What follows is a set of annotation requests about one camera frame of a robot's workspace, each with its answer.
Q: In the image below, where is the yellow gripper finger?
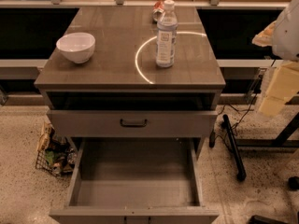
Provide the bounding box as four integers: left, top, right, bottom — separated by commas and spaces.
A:
258, 97, 284, 117
266, 61, 299, 102

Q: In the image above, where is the clear plastic water bottle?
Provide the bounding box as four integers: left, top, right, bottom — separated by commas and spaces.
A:
156, 0, 178, 68

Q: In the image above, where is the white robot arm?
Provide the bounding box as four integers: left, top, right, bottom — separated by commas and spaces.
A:
252, 0, 299, 118

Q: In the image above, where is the open middle drawer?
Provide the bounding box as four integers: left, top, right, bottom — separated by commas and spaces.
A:
50, 139, 219, 224

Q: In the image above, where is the black object on floor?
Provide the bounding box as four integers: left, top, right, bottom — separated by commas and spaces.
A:
288, 176, 299, 190

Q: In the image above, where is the crushed red soda can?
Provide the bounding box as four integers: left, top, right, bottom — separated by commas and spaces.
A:
152, 1, 164, 22

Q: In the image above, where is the white ceramic bowl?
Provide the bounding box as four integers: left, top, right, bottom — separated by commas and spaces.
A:
56, 32, 95, 63

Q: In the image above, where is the black cable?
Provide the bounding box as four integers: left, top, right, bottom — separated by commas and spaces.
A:
216, 59, 278, 142

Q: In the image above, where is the black table leg frame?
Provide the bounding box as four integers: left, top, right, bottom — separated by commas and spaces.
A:
221, 113, 299, 181

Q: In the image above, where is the top drawer with black handle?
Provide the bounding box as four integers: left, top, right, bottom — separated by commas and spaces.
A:
47, 110, 217, 138

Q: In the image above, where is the wire basket with snack bags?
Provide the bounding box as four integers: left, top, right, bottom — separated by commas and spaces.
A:
36, 122, 77, 176

